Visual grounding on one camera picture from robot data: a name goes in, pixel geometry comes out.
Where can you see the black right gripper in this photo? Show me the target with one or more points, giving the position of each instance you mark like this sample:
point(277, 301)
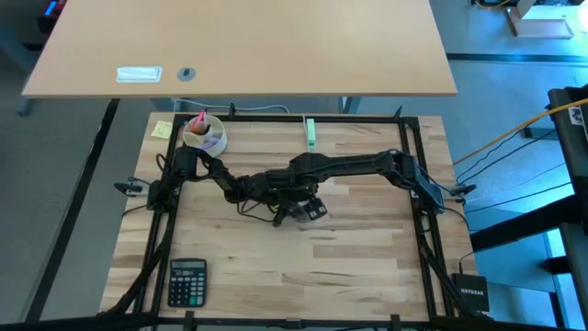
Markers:
point(298, 193)

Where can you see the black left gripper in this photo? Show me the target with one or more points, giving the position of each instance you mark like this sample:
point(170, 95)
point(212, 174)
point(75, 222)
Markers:
point(250, 184)

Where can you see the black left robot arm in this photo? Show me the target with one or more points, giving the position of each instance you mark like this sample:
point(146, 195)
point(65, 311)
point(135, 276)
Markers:
point(216, 170)

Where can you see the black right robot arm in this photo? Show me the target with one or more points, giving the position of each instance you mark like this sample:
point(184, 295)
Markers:
point(349, 163)

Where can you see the white round pen holder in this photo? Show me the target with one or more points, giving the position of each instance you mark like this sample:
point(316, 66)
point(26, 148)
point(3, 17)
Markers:
point(219, 144)

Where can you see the purple marker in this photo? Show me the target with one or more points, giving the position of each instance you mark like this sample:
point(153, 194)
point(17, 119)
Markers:
point(209, 144)

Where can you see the black calculator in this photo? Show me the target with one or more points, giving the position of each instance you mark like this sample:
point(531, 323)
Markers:
point(187, 282)

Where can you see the orange marker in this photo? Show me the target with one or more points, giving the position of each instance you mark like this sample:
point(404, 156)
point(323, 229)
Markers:
point(197, 128)

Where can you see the pink marker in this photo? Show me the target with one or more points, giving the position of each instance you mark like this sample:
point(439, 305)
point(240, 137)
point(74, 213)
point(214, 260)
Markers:
point(200, 117)

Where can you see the yellow sticky note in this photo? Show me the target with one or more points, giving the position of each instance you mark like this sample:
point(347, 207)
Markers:
point(161, 129)

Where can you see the black Netgear router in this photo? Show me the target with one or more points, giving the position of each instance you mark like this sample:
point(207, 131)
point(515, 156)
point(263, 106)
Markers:
point(471, 292)

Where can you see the beige wooden desk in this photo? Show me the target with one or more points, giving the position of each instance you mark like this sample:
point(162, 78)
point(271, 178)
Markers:
point(239, 46)

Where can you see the black metal support bar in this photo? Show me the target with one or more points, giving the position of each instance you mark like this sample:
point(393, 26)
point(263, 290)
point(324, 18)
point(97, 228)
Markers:
point(69, 216)

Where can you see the black metal cart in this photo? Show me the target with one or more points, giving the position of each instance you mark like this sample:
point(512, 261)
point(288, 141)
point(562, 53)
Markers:
point(574, 151)

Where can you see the grey metal stand plate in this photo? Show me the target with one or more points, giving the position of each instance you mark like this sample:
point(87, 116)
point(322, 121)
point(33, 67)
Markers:
point(537, 23)

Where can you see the red and blue device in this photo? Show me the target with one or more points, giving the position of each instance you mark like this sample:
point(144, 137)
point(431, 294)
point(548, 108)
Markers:
point(50, 14)

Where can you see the black aluminium table frame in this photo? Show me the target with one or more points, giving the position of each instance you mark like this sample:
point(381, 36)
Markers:
point(349, 118)

